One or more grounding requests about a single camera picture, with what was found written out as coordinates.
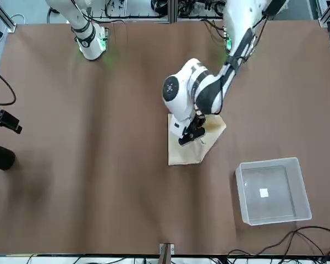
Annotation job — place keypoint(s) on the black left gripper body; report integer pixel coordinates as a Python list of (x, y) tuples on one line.
[(193, 134)]

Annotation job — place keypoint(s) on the cream tablecloth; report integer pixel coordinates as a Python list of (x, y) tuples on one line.
[(181, 154)]

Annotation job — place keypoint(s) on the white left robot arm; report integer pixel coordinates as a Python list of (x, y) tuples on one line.
[(181, 93)]

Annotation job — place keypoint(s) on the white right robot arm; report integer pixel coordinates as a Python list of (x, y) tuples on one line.
[(88, 41)]

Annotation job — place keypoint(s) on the clear plastic box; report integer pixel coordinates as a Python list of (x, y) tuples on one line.
[(299, 187)]

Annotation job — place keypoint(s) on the white square sticker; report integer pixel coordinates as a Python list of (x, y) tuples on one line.
[(264, 192)]

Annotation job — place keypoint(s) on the white side desk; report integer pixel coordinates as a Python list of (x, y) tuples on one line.
[(57, 259)]

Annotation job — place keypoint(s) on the aluminium frame post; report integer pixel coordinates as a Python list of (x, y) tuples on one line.
[(166, 253), (172, 11)]

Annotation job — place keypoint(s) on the aluminium frame beam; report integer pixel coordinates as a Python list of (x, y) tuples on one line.
[(2, 16), (327, 13)]

